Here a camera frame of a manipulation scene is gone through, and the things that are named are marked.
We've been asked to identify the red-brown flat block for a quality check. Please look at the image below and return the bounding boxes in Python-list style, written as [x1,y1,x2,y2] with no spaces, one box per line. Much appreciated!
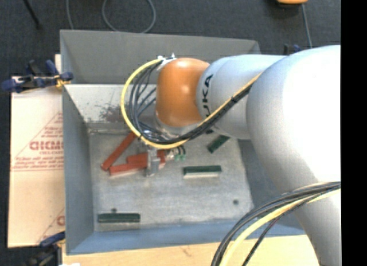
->
[108,163,148,177]
[125,150,167,171]
[100,132,138,171]

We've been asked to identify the grey metal bin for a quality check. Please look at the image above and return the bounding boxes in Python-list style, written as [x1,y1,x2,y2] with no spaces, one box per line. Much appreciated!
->
[59,29,307,256]

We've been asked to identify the dark green flat block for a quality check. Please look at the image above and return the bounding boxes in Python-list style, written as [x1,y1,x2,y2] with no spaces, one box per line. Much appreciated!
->
[97,212,142,224]
[206,134,232,154]
[182,165,222,180]

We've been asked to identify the brown cardboard board, red print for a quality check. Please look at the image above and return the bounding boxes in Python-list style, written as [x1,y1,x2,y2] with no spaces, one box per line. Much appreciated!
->
[7,54,67,249]

